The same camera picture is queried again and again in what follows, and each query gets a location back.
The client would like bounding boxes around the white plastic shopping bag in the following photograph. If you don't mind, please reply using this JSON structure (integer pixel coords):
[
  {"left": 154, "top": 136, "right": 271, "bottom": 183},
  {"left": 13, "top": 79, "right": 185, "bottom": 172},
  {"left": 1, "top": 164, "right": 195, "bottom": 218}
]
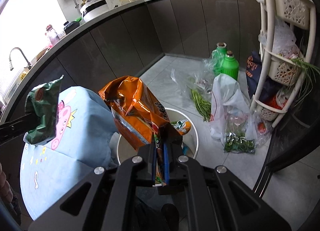
[{"left": 209, "top": 74, "right": 257, "bottom": 143}]

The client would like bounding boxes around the clear plastic bag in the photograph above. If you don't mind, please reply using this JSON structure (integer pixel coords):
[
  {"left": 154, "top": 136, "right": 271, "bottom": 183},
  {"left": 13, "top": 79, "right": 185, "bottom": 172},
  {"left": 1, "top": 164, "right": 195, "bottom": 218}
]
[{"left": 171, "top": 58, "right": 221, "bottom": 101}]

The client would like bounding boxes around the large orange snack bag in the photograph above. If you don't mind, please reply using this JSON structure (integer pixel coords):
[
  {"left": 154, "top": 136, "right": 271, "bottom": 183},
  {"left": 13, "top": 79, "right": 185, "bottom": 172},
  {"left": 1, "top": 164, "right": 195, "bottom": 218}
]
[{"left": 98, "top": 75, "right": 192, "bottom": 187}]

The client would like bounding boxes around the white rice cooker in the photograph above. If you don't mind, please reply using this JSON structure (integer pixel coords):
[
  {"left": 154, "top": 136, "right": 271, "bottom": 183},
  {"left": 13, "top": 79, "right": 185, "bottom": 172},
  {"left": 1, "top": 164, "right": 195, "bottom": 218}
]
[{"left": 80, "top": 0, "right": 109, "bottom": 22}]

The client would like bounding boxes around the bag of leafy greens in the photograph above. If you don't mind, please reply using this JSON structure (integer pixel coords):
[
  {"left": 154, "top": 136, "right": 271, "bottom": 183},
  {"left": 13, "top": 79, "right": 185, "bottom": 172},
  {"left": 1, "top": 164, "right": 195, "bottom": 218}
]
[{"left": 223, "top": 121, "right": 255, "bottom": 154}]

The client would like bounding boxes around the green snack wrapper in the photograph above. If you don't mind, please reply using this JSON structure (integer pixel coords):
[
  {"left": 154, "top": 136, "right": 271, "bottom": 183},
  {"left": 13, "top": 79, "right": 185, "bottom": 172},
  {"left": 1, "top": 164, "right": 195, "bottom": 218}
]
[{"left": 23, "top": 76, "right": 63, "bottom": 146}]

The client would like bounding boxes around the glass jar red lid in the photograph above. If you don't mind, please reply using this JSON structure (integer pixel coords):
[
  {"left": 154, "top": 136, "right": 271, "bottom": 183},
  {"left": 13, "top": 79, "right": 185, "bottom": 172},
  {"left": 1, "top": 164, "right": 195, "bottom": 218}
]
[{"left": 46, "top": 24, "right": 60, "bottom": 46}]

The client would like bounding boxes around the dark blue shopping bag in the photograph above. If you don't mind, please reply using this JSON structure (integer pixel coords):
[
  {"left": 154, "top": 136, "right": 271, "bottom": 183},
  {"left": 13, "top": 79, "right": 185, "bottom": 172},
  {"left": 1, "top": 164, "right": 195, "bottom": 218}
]
[{"left": 245, "top": 51, "right": 279, "bottom": 100}]

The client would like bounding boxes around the white plastic storage rack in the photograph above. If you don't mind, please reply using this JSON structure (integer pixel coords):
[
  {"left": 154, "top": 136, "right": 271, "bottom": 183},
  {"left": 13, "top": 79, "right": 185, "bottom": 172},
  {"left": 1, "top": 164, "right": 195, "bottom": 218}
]
[{"left": 250, "top": 0, "right": 319, "bottom": 127}]

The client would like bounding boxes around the green beans bundle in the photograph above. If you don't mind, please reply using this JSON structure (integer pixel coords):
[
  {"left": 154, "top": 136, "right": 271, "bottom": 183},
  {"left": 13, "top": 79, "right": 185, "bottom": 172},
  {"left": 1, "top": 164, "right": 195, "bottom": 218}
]
[{"left": 191, "top": 89, "right": 211, "bottom": 122}]

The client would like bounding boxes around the kitchen faucet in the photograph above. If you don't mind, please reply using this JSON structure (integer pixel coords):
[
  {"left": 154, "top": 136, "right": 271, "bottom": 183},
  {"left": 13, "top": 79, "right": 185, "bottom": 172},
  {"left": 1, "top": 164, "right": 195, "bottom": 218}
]
[{"left": 9, "top": 47, "right": 32, "bottom": 71}]

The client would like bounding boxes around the green plastic bottle rear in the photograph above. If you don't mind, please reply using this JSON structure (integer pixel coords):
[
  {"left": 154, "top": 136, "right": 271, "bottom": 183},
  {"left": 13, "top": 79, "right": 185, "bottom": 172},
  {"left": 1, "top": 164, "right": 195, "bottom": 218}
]
[{"left": 211, "top": 42, "right": 227, "bottom": 75}]

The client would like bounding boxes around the green plastic bottle front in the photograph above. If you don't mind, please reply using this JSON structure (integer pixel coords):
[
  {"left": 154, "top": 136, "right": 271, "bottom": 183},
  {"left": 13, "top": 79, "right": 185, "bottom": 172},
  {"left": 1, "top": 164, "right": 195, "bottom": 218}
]
[{"left": 221, "top": 50, "right": 239, "bottom": 81}]

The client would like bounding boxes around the green plastic bottle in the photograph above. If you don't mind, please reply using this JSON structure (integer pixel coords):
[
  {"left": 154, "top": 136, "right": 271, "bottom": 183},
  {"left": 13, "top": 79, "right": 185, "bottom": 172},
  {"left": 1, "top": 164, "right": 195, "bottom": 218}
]
[
  {"left": 221, "top": 50, "right": 239, "bottom": 81},
  {"left": 211, "top": 42, "right": 227, "bottom": 75}
]

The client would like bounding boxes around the light blue cartoon tablecloth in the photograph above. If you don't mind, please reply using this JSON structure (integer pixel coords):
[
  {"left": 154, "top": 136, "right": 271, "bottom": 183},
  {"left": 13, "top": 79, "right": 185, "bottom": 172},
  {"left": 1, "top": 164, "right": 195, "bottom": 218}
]
[{"left": 20, "top": 86, "right": 117, "bottom": 220}]

